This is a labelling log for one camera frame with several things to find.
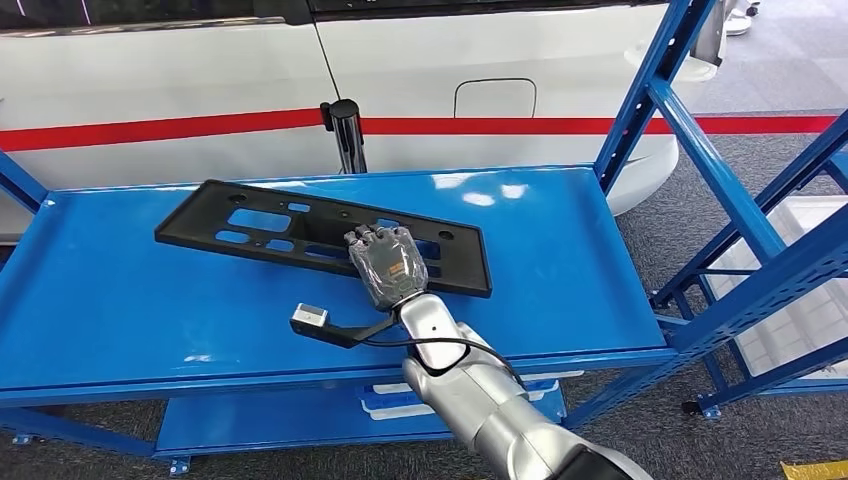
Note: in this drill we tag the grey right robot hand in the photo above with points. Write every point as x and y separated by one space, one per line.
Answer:
391 268

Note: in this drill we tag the black plastic plate holder part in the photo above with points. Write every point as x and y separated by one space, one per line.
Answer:
199 218

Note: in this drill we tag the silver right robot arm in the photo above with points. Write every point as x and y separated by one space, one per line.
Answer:
477 397

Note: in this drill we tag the blue plastic crate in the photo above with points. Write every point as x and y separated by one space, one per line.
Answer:
384 399

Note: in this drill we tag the red barrier belt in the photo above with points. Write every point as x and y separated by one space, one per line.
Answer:
596 125
166 127

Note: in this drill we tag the white car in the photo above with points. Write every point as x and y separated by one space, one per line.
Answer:
166 73

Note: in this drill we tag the white plastic crate stack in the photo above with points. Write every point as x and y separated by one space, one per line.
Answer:
795 311

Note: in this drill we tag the yellow floor tape square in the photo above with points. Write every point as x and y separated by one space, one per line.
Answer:
821 472

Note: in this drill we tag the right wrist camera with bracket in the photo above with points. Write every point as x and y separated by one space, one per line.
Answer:
310 314

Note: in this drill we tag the chrome barrier stanchion post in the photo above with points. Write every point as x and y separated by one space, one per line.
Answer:
348 139

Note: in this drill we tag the white round pedestal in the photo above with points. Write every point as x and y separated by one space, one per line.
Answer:
737 24

